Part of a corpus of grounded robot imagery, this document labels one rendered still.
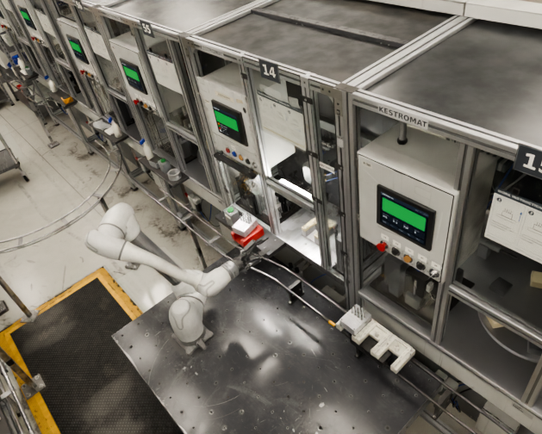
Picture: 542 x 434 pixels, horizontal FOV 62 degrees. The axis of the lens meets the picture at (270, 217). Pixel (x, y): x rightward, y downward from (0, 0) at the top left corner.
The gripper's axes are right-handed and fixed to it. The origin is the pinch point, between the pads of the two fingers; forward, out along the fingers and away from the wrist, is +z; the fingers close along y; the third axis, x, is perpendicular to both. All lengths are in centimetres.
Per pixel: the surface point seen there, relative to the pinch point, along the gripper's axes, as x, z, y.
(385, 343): -73, 8, -24
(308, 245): -2.1, 27.9, -21.3
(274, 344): -23, -22, -44
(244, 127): 26, 20, 52
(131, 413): 46, -101, -111
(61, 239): 258, -67, -112
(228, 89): 34, 21, 71
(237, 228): 31.7, 4.0, -10.4
